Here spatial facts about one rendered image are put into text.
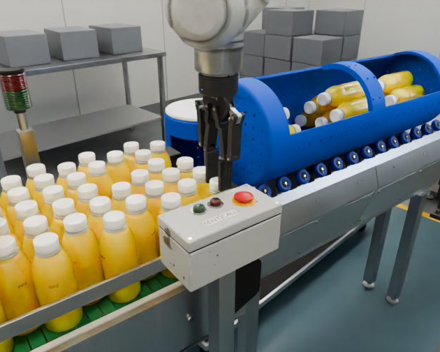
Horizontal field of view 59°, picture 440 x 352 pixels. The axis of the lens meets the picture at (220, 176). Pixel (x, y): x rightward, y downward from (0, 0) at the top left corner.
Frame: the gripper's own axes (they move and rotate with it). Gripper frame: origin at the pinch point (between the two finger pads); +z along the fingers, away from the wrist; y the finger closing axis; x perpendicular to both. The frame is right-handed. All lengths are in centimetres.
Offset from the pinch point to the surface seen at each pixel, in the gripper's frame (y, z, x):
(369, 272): 23, 100, -115
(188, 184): 2.4, 2.2, 5.9
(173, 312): -6.5, 24.8, 16.1
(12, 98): 50, -9, 28
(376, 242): 23, 80, -115
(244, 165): 11.5, 7.5, -17.1
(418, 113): 3, 4, -85
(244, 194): -12.5, -1.1, 3.3
